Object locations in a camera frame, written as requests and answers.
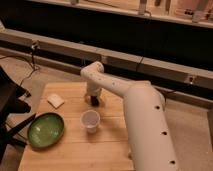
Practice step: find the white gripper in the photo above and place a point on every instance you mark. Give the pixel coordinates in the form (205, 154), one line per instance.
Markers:
(92, 89)

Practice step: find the black eraser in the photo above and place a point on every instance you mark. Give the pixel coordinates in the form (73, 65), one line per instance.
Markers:
(94, 101)

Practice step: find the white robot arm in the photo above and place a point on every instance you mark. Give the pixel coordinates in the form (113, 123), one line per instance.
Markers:
(148, 133)

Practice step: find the white sponge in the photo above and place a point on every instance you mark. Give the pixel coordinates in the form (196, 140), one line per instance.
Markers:
(55, 100)

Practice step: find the white paper cup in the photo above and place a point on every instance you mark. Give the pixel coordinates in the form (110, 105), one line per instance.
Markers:
(90, 120)

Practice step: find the green bowl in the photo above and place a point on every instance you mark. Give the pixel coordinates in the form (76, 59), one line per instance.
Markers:
(45, 130)

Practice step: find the black tripod stand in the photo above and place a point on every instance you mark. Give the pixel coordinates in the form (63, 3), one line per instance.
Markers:
(10, 93)

